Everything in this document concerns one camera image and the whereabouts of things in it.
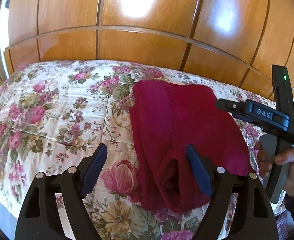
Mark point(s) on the floral bedspread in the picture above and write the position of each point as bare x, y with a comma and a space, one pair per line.
53, 114

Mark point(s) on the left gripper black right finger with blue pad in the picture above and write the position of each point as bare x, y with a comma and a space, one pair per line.
253, 217

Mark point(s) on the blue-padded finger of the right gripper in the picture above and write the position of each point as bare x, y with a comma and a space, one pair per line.
236, 109

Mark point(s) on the dark red cloth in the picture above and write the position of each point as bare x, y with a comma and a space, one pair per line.
165, 119

